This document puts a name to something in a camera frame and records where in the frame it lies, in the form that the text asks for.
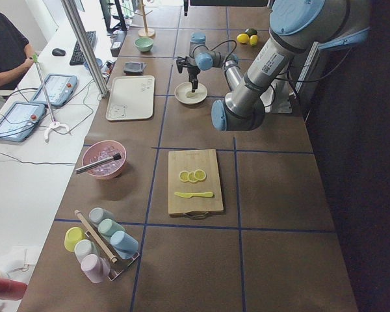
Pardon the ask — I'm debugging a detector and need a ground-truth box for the green bowl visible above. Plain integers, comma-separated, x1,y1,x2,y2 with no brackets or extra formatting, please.
135,37,154,53

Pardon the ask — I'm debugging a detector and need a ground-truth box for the near blue teach pendant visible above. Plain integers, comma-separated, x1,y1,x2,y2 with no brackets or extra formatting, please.
0,102,46,143

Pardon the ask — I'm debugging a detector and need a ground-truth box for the far blue teach pendant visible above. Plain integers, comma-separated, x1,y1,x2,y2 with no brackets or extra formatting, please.
44,73,78,107

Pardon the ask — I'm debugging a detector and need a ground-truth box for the seated person black shirt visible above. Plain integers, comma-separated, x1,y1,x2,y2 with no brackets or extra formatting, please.
0,12,35,90

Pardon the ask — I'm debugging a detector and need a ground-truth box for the blue teach pendant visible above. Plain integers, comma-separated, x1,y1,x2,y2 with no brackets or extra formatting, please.
44,73,78,107
0,102,46,143

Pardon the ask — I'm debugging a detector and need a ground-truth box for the steel muddler black tip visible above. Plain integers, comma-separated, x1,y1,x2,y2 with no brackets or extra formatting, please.
75,153,122,174

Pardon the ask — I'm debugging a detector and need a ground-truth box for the wooden mug tree stand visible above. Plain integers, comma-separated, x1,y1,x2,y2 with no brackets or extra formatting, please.
135,0,155,38

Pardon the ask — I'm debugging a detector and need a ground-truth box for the black computer mouse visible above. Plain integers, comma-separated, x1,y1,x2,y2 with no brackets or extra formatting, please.
52,48,66,57

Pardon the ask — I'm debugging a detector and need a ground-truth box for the clear acrylic cup rack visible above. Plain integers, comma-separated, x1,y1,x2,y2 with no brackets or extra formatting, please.
85,232,140,281

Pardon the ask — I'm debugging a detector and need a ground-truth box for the yellow plastic knife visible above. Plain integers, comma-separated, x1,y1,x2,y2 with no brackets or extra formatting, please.
174,192,215,199

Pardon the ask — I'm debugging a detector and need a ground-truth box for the light grey cup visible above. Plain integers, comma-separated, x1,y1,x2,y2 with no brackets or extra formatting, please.
74,239,100,264

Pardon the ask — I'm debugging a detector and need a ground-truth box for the white round plate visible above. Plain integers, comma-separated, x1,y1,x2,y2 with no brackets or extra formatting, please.
174,82,207,105

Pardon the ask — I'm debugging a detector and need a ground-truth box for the grey blue cup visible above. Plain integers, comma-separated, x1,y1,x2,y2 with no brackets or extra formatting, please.
88,207,115,226

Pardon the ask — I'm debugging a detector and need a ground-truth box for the white camera mast with base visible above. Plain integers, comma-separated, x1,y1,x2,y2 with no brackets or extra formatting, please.
260,80,293,114

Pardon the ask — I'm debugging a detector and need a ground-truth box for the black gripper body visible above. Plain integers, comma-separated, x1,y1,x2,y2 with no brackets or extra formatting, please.
187,64,200,84

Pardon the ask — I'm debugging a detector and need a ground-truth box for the folded grey cloth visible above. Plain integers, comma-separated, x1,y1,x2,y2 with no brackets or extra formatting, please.
123,62,147,75

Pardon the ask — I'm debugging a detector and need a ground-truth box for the yellow lemon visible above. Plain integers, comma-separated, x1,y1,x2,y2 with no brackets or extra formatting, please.
237,33,250,44
248,34,259,46

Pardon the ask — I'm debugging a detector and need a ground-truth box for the wooden rack rod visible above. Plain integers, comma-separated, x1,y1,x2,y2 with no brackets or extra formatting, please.
74,210,118,263

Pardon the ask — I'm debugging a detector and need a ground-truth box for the black keyboard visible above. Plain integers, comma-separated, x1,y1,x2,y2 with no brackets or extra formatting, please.
69,31,98,66

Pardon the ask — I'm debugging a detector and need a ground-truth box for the pink cup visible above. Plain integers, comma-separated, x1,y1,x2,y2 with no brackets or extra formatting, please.
81,254,110,283

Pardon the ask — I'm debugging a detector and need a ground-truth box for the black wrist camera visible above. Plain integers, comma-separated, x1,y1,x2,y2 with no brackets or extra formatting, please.
176,57,188,73

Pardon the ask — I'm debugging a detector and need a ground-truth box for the aluminium frame post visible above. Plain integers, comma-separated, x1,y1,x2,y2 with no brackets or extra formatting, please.
61,0,109,98

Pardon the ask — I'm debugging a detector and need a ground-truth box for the red bottle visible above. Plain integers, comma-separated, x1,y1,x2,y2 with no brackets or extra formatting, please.
0,278,27,300

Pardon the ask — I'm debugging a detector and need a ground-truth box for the reacher grabber stick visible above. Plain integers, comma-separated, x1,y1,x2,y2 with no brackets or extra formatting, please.
31,53,70,143

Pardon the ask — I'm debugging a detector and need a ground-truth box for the yellow cup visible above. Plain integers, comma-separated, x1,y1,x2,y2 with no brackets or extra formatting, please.
64,227,86,252

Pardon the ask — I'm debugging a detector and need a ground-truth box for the dark green avocado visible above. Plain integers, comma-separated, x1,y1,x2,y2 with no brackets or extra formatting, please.
244,28,257,37

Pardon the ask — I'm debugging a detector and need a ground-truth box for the bamboo cutting board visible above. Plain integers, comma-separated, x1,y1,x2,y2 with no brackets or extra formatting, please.
168,149,224,219

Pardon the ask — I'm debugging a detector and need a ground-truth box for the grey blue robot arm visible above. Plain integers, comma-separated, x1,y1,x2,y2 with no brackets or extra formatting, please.
177,1,371,131

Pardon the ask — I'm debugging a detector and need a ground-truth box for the pink bowl with ice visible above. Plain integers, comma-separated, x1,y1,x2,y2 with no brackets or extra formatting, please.
82,140,127,179

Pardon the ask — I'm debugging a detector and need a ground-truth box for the white bear print tray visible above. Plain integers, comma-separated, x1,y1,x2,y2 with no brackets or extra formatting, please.
105,75,155,122

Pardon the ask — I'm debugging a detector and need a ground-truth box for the mint green cup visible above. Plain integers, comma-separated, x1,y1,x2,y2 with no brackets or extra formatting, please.
97,218,125,242

